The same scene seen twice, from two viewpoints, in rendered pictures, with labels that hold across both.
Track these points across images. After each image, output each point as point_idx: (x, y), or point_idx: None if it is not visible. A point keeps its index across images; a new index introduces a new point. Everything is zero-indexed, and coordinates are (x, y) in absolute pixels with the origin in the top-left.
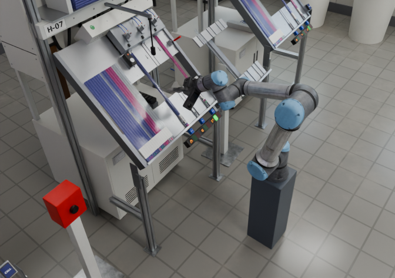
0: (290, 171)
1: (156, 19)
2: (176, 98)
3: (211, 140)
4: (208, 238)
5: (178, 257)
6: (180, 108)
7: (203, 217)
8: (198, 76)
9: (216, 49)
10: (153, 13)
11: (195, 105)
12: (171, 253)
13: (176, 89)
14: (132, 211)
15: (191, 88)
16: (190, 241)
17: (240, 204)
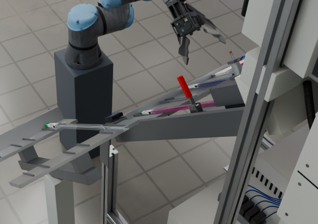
0: (62, 53)
1: (234, 58)
2: (200, 92)
3: (112, 219)
4: (160, 161)
5: (204, 152)
6: (193, 92)
7: (157, 190)
8: (177, 1)
9: (70, 165)
10: (243, 55)
11: (163, 105)
12: (213, 159)
13: (213, 23)
14: (267, 137)
15: (189, 12)
16: (185, 164)
17: (96, 191)
